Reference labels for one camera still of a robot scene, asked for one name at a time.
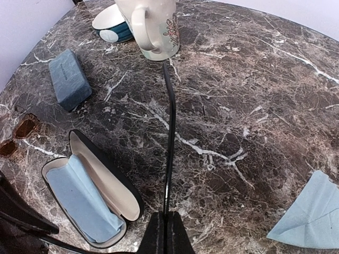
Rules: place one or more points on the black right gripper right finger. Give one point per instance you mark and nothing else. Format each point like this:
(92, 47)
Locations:
(177, 240)

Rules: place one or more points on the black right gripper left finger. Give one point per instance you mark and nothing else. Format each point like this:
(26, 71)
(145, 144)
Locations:
(155, 237)

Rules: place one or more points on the light blue cleaning cloth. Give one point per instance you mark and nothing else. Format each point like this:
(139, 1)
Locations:
(81, 201)

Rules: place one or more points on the black glasses case beige lining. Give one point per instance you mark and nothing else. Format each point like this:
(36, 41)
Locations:
(121, 196)

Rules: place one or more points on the brown tinted sunglasses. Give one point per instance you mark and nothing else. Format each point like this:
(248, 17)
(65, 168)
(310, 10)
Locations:
(17, 124)

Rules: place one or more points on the folded light blue cloth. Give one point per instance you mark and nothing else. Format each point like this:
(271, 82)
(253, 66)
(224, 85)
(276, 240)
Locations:
(312, 220)

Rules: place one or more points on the blue grey glasses case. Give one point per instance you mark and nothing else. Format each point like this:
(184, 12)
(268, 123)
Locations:
(69, 81)

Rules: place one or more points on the cream ceramic mug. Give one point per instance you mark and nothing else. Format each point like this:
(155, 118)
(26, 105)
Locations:
(154, 26)

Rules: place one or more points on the white teal ceramic bowl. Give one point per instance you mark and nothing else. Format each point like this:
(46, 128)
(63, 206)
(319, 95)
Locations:
(111, 26)

